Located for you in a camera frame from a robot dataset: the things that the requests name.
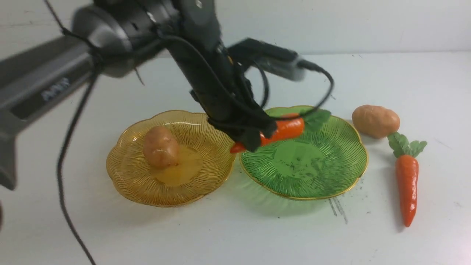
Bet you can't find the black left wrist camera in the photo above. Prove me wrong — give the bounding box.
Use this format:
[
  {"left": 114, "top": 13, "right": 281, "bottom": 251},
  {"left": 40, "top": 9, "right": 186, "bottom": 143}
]
[{"left": 228, "top": 38, "right": 306, "bottom": 82}]

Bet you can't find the amber ribbed plastic plate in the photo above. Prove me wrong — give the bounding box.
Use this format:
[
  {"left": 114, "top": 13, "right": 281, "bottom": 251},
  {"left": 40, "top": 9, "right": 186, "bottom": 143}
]
[{"left": 106, "top": 110, "right": 236, "bottom": 207}]

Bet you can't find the orange toy carrot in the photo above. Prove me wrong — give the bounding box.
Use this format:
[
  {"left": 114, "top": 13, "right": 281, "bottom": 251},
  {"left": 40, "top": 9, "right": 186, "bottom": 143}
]
[
  {"left": 387, "top": 132, "right": 428, "bottom": 227},
  {"left": 249, "top": 105, "right": 331, "bottom": 146}
]

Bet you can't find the green ribbed plastic plate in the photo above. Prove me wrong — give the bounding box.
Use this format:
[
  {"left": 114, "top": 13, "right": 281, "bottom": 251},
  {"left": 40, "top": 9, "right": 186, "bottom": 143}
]
[{"left": 233, "top": 115, "right": 369, "bottom": 200}]

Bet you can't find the brown toy potato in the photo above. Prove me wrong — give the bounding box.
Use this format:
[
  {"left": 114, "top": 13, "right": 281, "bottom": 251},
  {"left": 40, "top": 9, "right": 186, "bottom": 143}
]
[
  {"left": 351, "top": 105, "right": 400, "bottom": 139},
  {"left": 142, "top": 126, "right": 180, "bottom": 169}
]

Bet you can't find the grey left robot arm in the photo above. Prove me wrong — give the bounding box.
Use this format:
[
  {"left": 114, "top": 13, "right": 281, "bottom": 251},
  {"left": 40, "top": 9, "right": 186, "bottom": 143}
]
[{"left": 0, "top": 0, "right": 277, "bottom": 191}]

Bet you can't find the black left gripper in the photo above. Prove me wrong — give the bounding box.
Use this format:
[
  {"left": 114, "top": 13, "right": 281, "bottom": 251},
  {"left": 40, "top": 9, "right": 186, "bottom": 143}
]
[{"left": 163, "top": 0, "right": 277, "bottom": 152}]

